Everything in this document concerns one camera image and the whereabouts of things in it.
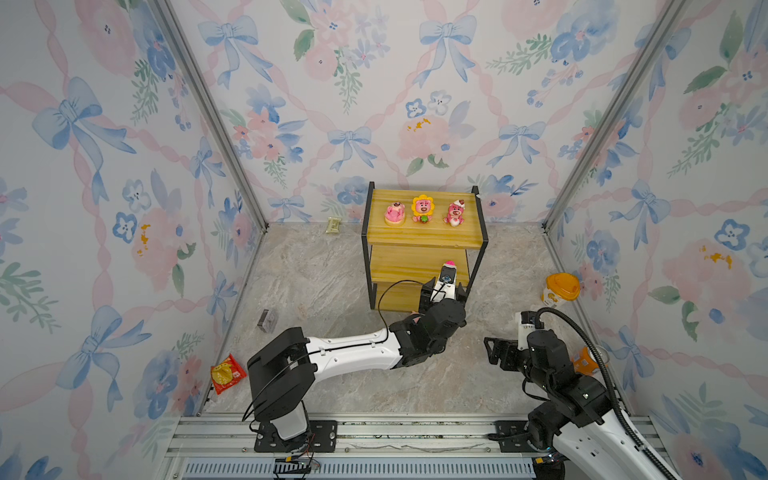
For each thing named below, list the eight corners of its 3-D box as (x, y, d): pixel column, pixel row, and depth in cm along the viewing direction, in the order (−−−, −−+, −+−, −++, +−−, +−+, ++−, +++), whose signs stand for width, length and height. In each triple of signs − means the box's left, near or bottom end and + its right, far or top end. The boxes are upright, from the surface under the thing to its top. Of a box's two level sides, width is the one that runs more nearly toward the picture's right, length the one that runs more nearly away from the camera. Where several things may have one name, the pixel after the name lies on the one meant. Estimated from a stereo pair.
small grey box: (263, 333, 93) (257, 325, 89) (267, 318, 97) (261, 309, 92) (274, 333, 93) (268, 325, 89) (278, 318, 97) (272, 309, 92)
